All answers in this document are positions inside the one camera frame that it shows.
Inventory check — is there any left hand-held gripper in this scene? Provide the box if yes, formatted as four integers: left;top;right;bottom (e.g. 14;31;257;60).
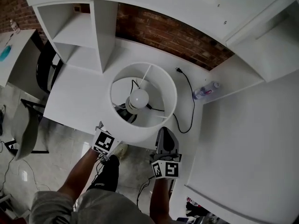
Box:
92;121;122;162

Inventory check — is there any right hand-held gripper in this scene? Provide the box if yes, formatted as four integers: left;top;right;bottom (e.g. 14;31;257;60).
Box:
149;126;183;180

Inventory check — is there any white table lamp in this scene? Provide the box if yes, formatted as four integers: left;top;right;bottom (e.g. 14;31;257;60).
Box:
109;62;178;143

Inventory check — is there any person's right forearm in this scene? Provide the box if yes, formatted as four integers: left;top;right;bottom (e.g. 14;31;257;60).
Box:
149;176;175;224

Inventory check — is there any person's left forearm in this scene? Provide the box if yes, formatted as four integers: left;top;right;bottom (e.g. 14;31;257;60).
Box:
57;146;103;205

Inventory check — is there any person's pale shoe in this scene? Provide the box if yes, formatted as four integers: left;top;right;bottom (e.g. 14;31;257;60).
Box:
112;143;129;161

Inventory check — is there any person's black trouser leg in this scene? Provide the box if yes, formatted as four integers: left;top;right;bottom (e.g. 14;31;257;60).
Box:
86;154;120;193

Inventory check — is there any person's grey shirt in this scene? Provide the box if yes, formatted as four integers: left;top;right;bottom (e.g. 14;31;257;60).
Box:
28;188;157;224

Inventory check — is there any clear plastic water bottle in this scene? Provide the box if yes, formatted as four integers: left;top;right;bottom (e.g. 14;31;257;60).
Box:
192;81;220;100

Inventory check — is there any grey chair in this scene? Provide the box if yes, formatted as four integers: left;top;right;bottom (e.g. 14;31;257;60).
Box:
4;98;50;161

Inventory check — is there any white cabinet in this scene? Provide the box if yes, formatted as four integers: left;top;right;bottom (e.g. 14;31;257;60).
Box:
184;0;299;224

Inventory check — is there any black chair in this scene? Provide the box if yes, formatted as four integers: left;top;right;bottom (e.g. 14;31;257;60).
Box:
36;40;64;95

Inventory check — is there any white shelf unit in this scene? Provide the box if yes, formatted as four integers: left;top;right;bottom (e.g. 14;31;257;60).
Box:
21;0;120;74

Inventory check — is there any white side table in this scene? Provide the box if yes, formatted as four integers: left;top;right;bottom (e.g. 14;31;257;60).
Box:
0;28;45;98

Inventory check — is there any teal cloth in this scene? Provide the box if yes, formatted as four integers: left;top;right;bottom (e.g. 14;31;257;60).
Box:
0;45;13;62

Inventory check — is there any small clear bottle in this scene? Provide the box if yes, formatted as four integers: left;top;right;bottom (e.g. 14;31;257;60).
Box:
9;19;21;35

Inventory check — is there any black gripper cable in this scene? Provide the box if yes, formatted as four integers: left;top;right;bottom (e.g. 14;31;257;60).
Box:
136;176;155;212

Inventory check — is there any black lamp power cable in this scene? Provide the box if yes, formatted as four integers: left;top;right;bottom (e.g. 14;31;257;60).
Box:
130;67;196;134

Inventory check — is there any white floor cable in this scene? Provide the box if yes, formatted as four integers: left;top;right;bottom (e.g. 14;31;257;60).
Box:
0;139;51;193

